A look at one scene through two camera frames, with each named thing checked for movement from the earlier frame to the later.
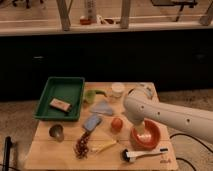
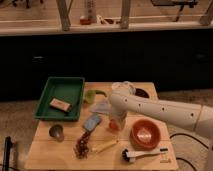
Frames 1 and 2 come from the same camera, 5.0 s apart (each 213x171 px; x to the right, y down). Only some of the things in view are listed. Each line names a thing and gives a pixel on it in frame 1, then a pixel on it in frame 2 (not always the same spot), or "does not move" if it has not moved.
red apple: x=117 y=124 does not move
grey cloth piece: x=102 y=107 does not move
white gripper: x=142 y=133 → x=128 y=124
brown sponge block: x=60 y=104 does not move
